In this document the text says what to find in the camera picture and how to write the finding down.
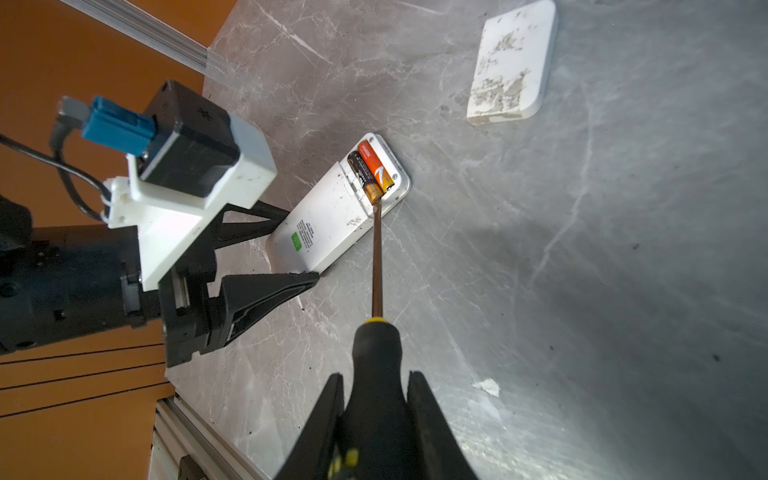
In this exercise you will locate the aluminium rail frame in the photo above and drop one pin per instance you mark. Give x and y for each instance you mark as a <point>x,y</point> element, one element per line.
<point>186,446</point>

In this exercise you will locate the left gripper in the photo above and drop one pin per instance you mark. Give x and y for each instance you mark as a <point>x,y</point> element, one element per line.
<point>181,300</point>

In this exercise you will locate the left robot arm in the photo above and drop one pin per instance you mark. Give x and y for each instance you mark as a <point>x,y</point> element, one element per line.
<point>62,283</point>

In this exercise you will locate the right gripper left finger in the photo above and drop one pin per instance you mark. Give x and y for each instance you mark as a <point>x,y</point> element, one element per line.
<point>312,454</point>

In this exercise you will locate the left aluminium corner post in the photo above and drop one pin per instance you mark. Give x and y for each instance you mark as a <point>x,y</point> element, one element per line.
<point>139,25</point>

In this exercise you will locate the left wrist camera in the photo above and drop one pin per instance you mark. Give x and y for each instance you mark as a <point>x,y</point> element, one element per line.
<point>188,158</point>

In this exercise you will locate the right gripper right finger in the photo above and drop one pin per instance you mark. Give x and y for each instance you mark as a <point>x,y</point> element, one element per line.
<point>439,455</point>

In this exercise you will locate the black yellow screwdriver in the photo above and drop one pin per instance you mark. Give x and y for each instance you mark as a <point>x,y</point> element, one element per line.
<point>376,438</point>

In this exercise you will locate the red orange AAA battery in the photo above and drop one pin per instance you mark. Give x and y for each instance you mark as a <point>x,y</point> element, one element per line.
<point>375,165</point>

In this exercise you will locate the white battery cover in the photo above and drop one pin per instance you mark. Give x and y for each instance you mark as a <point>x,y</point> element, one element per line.
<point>513,64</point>

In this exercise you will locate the white TCL remote control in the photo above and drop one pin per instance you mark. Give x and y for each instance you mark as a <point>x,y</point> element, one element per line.
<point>332,217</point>

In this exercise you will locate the black gold AAA battery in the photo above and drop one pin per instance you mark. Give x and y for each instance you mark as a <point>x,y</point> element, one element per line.
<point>370,186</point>

